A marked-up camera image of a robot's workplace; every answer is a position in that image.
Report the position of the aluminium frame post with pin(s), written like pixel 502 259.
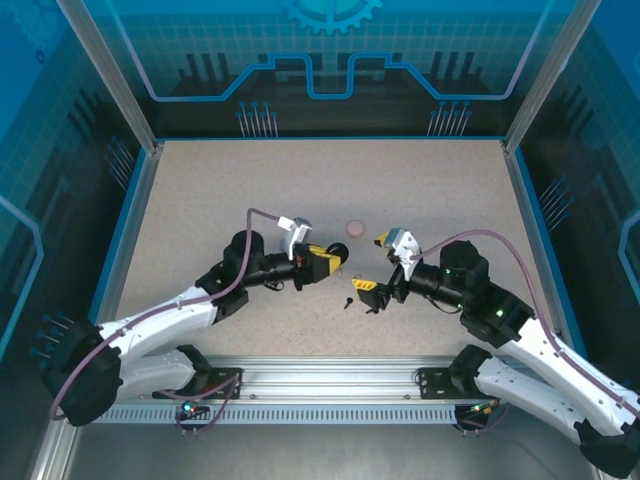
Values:
pixel 114 75
pixel 541 75

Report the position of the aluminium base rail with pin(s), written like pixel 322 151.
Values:
pixel 330 375

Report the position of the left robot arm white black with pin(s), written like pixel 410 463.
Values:
pixel 160 320

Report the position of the black earbud charging case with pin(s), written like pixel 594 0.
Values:
pixel 340 251

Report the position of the pink earbud charging case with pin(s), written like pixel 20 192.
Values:
pixel 355 228

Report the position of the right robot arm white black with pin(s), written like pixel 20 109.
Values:
pixel 560 360

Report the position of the aluminium table side rail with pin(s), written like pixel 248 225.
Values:
pixel 525 200
pixel 139 200

